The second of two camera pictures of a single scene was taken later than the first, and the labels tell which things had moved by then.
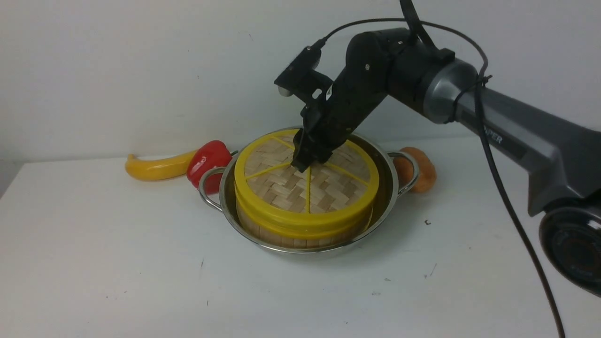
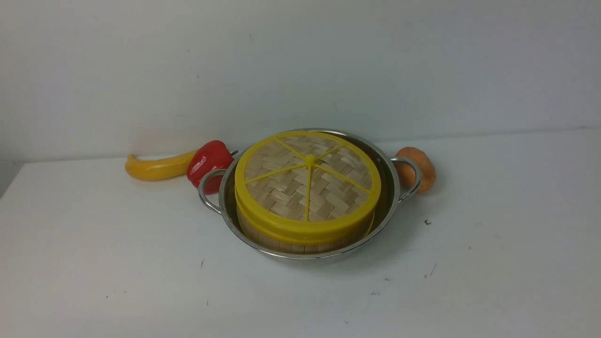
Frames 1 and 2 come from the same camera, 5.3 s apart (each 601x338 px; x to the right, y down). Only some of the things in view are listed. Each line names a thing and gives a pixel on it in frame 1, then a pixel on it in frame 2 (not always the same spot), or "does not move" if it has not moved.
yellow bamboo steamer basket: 307,231 -> 305,245
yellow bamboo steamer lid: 267,186 does not move
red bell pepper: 214,154 does not move
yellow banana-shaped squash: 159,169 does not move
